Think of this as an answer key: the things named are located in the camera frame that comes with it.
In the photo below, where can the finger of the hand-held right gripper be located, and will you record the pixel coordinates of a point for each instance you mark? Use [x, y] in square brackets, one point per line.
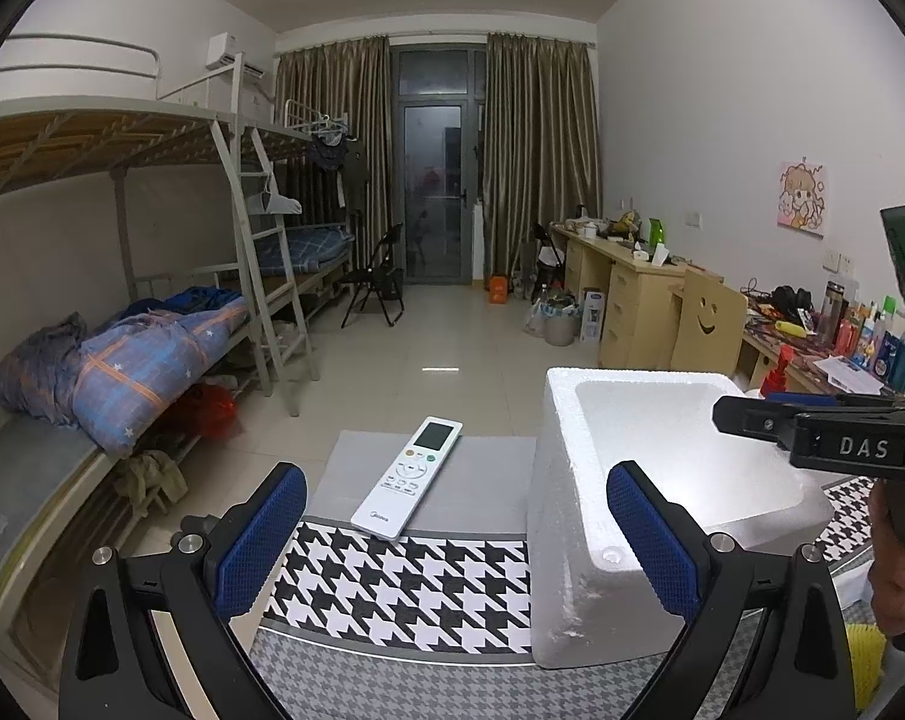
[752, 420]

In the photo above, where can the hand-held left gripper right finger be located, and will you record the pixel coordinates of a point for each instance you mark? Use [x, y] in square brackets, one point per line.
[651, 540]

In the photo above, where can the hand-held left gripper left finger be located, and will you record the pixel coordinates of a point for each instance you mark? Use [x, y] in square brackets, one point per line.
[261, 540]

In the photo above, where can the white foam box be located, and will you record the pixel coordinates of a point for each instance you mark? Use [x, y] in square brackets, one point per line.
[572, 540]

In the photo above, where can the person's right hand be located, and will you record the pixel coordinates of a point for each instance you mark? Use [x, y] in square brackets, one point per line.
[895, 562]

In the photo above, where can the wooden desk with patterned top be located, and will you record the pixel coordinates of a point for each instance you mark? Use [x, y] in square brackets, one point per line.
[760, 360]

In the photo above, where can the printed papers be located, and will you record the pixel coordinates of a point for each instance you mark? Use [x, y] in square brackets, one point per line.
[846, 371]

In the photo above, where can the yellow tube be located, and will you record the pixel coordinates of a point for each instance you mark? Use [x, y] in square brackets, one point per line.
[790, 328]

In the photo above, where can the row of toiletry bottles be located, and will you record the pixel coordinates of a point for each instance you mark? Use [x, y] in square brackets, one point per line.
[872, 337]

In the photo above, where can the wooden smiley chair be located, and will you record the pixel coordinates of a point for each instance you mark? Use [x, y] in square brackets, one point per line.
[704, 319]

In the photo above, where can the black headphones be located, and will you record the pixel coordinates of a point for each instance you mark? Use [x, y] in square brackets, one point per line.
[790, 298]

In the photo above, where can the olive cloth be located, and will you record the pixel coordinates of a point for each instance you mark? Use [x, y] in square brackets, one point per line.
[149, 480]

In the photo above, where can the red plastic bag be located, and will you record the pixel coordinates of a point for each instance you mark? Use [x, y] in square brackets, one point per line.
[209, 412]

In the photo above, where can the houndstooth tablecloth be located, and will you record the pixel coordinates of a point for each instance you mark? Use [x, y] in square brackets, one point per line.
[392, 585]

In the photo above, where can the white remote control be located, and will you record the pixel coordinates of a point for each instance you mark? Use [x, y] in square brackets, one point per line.
[407, 476]

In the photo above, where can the wooden desk with drawers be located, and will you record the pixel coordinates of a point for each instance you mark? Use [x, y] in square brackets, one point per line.
[625, 300]

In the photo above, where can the white carton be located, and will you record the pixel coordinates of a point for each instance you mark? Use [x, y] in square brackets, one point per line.
[593, 315]

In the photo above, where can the green packet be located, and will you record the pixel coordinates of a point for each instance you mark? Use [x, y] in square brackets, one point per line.
[656, 232]

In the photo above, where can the yellow bristly brush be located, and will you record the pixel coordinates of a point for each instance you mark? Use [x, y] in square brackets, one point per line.
[865, 660]

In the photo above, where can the blue plaid quilt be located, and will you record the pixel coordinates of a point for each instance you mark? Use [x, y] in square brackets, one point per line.
[145, 360]

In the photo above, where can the bucket with bags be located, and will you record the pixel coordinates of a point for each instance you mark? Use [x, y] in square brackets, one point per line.
[557, 322]

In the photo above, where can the grey mattress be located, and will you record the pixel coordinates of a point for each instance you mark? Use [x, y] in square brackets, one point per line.
[32, 457]

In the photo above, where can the black folding chair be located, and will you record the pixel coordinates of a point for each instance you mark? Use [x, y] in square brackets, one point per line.
[381, 255]
[548, 247]

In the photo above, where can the blue bedding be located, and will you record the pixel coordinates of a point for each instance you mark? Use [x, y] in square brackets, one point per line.
[310, 247]

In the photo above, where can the brown curtain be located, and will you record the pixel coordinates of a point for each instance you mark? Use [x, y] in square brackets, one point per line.
[542, 165]
[370, 105]

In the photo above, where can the hanging dark clothes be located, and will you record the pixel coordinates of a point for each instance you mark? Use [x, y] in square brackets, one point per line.
[329, 150]

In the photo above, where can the small metal bunk bed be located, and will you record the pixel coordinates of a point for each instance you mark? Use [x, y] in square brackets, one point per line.
[291, 139]

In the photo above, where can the glass balcony door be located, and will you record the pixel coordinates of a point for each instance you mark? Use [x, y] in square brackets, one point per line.
[430, 165]

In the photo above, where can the large metal bunk bed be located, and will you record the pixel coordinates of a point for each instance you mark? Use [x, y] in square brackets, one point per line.
[85, 127]

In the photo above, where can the white air conditioner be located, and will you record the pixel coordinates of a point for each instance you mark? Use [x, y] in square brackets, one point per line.
[227, 51]

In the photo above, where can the wide wall socket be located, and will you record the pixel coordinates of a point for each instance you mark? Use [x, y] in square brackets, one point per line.
[839, 264]

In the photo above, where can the wall poster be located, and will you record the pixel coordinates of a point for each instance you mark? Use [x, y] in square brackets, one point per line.
[803, 199]

